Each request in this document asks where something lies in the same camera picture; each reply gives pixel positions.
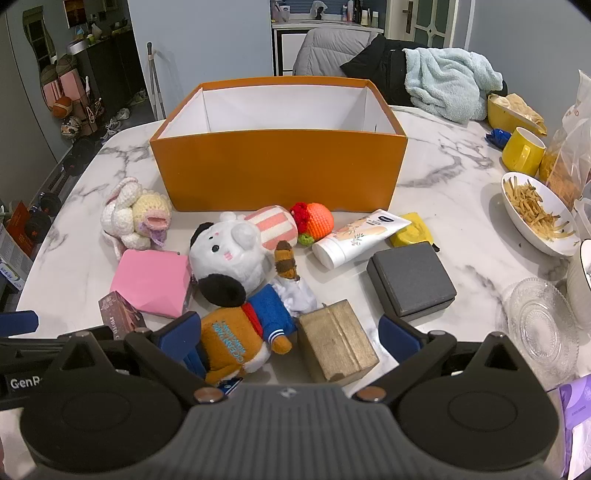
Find clear plastic snack bag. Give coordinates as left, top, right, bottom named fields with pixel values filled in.
left=538, top=69, right=591, bottom=210

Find grey square box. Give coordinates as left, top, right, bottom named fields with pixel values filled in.
left=367, top=242, right=458, bottom=323

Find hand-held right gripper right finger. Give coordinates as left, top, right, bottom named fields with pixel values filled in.
left=353, top=315, right=539, bottom=404

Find mop handle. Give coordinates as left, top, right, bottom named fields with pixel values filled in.
left=146, top=42, right=167, bottom=121

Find purple packet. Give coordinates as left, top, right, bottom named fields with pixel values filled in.
left=547, top=374, right=591, bottom=478

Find white bowl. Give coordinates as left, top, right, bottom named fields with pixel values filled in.
left=501, top=172, right=581, bottom=257

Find white lotion tube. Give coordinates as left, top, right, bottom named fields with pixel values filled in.
left=311, top=209, right=411, bottom=270

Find small maroon box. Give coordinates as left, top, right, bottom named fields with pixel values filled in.
left=98, top=291, right=148, bottom=340

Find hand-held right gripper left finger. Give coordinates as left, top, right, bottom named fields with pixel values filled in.
left=48, top=311, right=229, bottom=406

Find white pink crochet bunny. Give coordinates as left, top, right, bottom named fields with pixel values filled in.
left=100, top=176, right=174, bottom=259

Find pink bag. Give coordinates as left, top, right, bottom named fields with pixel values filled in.
left=41, top=69, right=88, bottom=109

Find grey padded jacket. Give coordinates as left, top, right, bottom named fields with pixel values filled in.
left=292, top=28, right=384, bottom=78

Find white plush with striped hat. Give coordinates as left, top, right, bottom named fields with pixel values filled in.
left=188, top=204, right=298, bottom=308

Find chips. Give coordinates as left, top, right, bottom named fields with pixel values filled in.
left=489, top=92, right=548, bottom=134

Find potato strips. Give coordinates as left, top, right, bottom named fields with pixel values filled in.
left=505, top=178, right=575, bottom=241

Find orange red crochet ball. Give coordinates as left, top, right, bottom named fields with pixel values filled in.
left=290, top=202, right=334, bottom=246

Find white door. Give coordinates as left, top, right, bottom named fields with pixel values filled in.
left=385, top=0, right=472, bottom=49

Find blue white carton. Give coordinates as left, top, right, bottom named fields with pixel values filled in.
left=0, top=222, right=33, bottom=294

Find light blue fleece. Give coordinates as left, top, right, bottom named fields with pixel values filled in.
left=404, top=46, right=504, bottom=123

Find black jacket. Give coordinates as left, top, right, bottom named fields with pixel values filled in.
left=339, top=34, right=509, bottom=107

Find orange plush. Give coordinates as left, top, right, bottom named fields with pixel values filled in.
left=199, top=240, right=319, bottom=386

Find yellow bowl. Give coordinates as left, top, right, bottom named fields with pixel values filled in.
left=487, top=93, right=548, bottom=137

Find orange cardboard box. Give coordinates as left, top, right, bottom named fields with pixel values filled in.
left=149, top=77, right=408, bottom=214

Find yellow soft item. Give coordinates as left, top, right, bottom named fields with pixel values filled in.
left=389, top=212, right=435, bottom=250

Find clear glass plate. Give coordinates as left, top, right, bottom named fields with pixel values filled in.
left=501, top=277, right=580, bottom=374

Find wooden block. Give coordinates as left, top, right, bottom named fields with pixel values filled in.
left=298, top=299, right=380, bottom=383

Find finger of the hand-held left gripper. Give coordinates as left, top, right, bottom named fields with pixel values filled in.
left=0, top=310, right=77, bottom=355

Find pink purse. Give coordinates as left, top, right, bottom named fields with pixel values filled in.
left=111, top=249, right=195, bottom=319

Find yellow mug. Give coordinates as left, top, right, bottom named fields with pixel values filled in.
left=502, top=127, right=547, bottom=178

